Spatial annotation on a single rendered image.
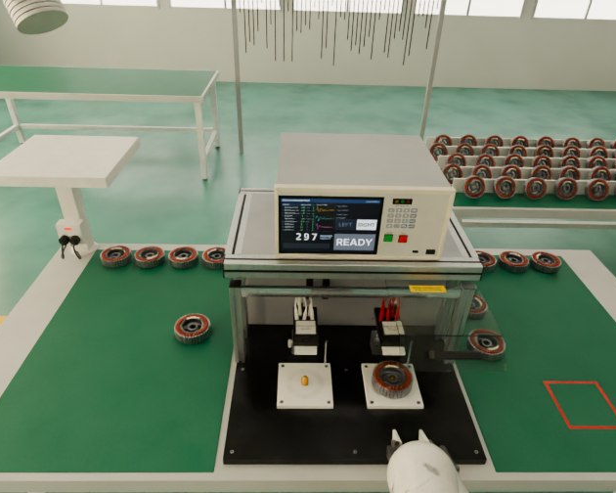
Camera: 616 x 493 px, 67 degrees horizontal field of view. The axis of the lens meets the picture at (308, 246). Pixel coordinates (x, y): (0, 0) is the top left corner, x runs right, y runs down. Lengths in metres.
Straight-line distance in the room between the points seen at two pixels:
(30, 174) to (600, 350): 1.84
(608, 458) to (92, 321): 1.53
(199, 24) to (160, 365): 6.39
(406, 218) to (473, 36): 6.69
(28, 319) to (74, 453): 0.59
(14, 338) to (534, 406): 1.56
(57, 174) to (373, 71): 6.34
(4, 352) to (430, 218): 1.30
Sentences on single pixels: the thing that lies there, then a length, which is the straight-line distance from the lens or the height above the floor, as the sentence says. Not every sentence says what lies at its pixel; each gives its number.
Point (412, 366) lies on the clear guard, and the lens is 1.11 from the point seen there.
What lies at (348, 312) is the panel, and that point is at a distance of 1.51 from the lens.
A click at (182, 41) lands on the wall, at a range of 7.57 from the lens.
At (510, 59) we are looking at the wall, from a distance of 8.06.
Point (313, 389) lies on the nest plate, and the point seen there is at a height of 0.78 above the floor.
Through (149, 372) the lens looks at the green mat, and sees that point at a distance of 1.48.
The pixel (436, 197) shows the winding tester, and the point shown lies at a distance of 1.18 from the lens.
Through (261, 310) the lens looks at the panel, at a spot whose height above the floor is 0.83.
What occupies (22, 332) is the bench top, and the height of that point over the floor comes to 0.75.
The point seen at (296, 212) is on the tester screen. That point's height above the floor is 1.25.
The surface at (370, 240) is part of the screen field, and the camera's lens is 1.20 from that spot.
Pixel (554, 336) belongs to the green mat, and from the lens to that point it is 1.75.
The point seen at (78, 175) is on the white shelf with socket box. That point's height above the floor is 1.21.
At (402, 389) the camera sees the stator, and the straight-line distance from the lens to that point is 1.33.
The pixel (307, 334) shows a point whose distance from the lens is 1.28.
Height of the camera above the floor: 1.81
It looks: 33 degrees down
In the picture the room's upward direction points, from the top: 2 degrees clockwise
